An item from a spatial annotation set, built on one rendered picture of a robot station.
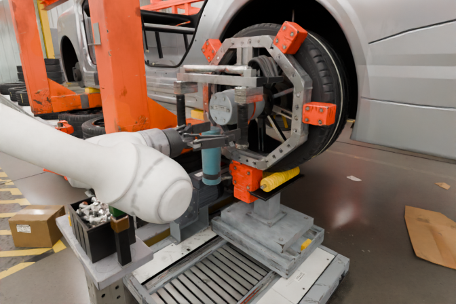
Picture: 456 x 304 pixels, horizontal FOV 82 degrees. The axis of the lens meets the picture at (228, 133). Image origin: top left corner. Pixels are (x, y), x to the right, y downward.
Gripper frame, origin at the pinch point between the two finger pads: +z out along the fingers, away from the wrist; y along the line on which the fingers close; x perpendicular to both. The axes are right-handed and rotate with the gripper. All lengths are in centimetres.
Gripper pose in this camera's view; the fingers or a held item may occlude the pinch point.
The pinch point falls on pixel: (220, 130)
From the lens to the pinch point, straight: 78.6
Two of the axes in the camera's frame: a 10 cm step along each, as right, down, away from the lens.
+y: 7.2, 1.9, -6.7
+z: 7.0, -1.9, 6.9
